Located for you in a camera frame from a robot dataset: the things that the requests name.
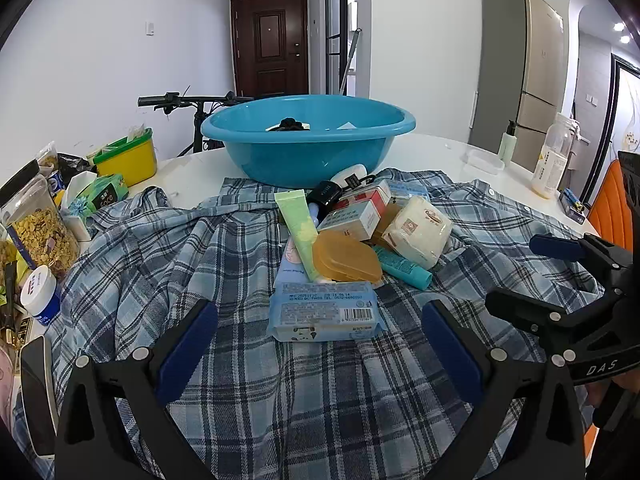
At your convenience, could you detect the black phone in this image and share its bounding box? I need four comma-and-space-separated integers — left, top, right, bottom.
19, 336, 60, 459

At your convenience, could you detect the orange chair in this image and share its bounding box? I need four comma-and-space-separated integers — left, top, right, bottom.
586, 164, 637, 253

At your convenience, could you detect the clear plastic container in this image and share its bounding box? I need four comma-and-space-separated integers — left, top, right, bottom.
460, 149, 507, 176

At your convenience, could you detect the black item with pink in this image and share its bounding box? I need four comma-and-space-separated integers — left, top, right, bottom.
266, 117, 312, 134

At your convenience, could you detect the light green tube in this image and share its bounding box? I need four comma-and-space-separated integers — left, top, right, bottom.
273, 190, 322, 282

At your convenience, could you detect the teal tube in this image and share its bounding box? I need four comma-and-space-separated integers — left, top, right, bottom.
372, 244, 434, 290

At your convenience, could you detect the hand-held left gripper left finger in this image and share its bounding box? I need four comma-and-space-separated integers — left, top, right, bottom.
54, 299, 221, 480

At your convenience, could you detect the clear snack bag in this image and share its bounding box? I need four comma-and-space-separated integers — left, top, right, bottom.
36, 141, 60, 173

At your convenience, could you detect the blue plaid shirt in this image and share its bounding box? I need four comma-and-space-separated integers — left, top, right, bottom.
12, 167, 608, 480

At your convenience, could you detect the brown door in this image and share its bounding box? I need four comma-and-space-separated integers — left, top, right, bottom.
230, 0, 309, 100

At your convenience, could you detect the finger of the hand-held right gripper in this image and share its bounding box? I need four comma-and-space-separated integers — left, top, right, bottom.
485, 285, 630, 361
529, 232, 630, 287

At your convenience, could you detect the red and grey carton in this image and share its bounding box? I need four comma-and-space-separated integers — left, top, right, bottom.
316, 199, 384, 242

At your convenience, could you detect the white plastic bottle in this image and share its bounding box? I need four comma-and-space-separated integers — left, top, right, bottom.
329, 163, 369, 187

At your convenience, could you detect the cereal bag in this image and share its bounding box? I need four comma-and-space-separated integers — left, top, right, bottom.
0, 159, 82, 282

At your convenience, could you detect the red and white box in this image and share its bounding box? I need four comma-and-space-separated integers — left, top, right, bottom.
331, 179, 394, 212

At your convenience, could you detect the black framed glass door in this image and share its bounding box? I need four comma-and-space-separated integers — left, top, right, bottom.
323, 0, 359, 97

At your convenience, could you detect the beige refrigerator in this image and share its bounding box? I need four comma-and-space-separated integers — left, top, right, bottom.
467, 0, 566, 173

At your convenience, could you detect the mop pole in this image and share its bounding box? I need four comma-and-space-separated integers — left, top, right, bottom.
341, 27, 362, 97

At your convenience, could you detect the black bicycle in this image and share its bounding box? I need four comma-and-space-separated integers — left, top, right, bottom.
137, 91, 257, 157

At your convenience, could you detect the yellow bin with green rim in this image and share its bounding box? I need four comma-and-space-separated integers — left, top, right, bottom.
92, 128, 159, 189

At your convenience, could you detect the green tissue packet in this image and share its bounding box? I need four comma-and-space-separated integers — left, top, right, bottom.
70, 173, 130, 219

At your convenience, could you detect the clear jar with white lid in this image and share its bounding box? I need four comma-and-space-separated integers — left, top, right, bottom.
530, 112, 577, 199

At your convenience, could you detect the black bag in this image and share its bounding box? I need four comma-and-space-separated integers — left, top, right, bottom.
56, 152, 94, 177

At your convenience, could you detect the white cotton pads pack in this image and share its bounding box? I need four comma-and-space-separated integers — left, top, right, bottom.
381, 195, 454, 271

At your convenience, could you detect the light blue box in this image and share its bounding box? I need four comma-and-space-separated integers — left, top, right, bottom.
386, 179, 432, 207

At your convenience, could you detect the blue wet wipes packet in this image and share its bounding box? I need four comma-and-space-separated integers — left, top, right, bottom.
267, 280, 389, 343

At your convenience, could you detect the pale blue sachet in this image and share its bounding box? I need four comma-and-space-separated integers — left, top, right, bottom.
276, 239, 307, 288

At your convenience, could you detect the blue plastic basin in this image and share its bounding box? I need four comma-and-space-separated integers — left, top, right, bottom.
200, 94, 417, 189

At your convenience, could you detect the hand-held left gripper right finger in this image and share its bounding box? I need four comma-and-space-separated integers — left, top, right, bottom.
421, 299, 587, 480

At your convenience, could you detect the green pump bottle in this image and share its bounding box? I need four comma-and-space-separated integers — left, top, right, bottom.
497, 120, 522, 167

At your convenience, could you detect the orange soap box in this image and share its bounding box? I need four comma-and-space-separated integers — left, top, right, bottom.
312, 229, 384, 284

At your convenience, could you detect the white desktop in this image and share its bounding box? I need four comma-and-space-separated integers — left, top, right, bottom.
125, 132, 602, 241

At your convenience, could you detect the white jar with blue label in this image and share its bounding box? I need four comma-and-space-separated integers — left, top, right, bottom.
20, 264, 62, 327

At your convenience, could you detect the small blue box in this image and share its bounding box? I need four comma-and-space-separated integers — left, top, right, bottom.
559, 188, 589, 224

